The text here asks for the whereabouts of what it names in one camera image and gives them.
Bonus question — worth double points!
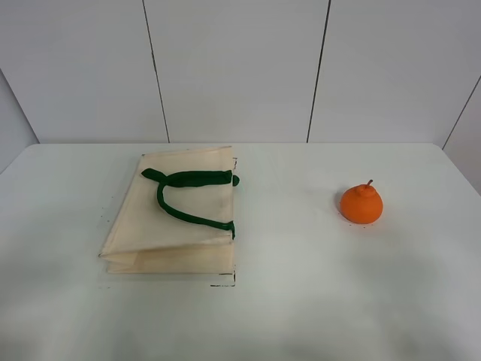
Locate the white linen bag green handles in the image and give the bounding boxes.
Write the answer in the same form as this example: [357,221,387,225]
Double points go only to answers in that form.
[99,146,240,275]

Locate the orange fruit with stem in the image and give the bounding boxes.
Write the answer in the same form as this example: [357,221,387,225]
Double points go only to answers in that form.
[339,180,383,224]

